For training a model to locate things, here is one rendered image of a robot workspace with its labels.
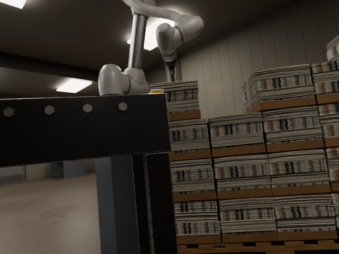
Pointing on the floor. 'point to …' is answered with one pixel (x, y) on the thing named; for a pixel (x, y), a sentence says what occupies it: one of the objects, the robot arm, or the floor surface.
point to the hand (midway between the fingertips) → (174, 80)
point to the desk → (67, 169)
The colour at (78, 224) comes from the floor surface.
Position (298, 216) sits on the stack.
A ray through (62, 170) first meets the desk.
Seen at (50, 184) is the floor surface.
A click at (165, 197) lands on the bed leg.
